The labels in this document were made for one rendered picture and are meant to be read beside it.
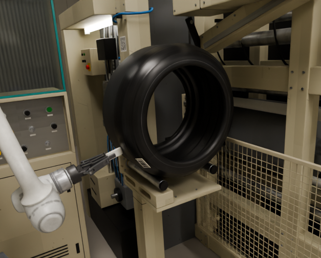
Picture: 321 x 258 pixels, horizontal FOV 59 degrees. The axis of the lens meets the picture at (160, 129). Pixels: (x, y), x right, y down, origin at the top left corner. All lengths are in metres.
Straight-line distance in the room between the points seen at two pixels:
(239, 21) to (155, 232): 1.26
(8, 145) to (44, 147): 0.83
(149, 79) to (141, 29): 0.47
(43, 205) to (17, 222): 0.94
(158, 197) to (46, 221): 0.49
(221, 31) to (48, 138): 1.14
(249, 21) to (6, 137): 1.05
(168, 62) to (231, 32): 0.42
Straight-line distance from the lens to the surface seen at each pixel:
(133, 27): 1.49
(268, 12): 1.31
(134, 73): 1.11
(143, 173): 1.35
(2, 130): 1.02
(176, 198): 1.34
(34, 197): 0.99
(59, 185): 1.14
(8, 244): 1.97
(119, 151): 1.21
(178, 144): 1.56
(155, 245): 1.88
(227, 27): 1.46
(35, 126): 1.78
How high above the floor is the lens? 1.45
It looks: 15 degrees down
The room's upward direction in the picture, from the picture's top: 3 degrees counter-clockwise
